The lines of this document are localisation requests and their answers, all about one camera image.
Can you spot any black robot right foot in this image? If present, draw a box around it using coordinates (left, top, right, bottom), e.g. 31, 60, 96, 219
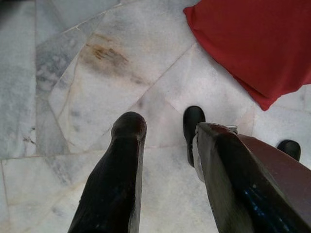
276, 140, 301, 161

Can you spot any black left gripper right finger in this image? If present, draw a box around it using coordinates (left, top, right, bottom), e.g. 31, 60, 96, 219
192, 122, 311, 233

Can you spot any black robot left foot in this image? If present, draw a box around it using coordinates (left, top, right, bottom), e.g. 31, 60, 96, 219
182, 105, 207, 168

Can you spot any red pillow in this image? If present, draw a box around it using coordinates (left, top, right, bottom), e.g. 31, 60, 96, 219
182, 0, 311, 112

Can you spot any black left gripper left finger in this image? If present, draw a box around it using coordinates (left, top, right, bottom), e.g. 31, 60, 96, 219
68, 111, 148, 233

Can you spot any black robot foot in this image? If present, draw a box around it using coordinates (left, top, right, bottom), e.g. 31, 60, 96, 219
182, 105, 207, 168
276, 140, 301, 161

